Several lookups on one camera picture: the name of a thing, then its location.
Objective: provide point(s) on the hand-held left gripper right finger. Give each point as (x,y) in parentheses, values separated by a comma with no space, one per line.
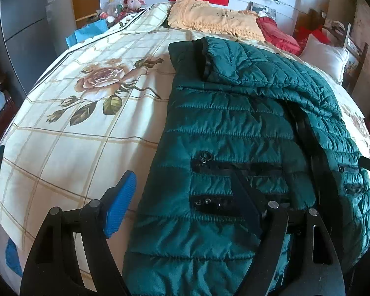
(248,202)

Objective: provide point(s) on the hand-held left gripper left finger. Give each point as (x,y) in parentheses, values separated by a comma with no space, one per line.
(120,203)

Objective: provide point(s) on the green quilted jacket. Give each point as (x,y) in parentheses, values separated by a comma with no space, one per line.
(222,123)

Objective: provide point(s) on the red clothes on chair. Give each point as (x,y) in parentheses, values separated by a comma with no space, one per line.
(311,35)

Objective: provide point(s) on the floral checked bed sheet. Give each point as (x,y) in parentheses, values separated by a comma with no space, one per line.
(80,148)

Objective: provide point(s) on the wooden chair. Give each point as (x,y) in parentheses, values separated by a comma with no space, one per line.
(356,61)

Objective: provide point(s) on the white pillow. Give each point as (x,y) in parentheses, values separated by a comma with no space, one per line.
(325,58)

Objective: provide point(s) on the blue cloth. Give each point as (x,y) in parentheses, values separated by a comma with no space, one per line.
(14,254)

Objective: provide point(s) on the red heart-shaped cushion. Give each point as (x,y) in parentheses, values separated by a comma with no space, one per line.
(277,35)

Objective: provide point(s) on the yellow ruffled pillow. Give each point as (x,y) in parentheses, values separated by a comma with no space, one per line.
(209,18)

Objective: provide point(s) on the framed photo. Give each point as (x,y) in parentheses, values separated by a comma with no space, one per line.
(262,10)

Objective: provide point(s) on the grey refrigerator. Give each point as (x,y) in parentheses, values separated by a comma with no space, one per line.
(27,37)

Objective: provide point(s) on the cluster of small toys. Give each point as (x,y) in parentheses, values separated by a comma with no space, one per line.
(112,10)

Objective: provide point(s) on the plush toy with red hat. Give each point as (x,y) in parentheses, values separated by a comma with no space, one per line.
(135,2)

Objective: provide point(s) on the wooden door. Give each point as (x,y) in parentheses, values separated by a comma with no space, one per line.
(86,0)

